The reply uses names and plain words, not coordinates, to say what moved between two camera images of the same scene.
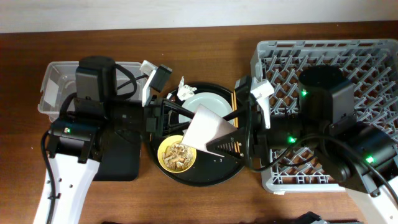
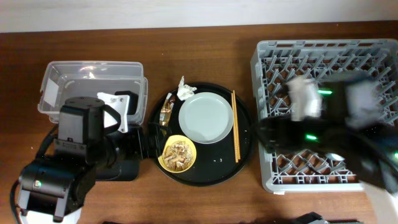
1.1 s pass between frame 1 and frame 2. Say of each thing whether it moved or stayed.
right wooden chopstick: stayed
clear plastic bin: stayed
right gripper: moved
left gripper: moved
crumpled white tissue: stayed
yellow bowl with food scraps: stayed
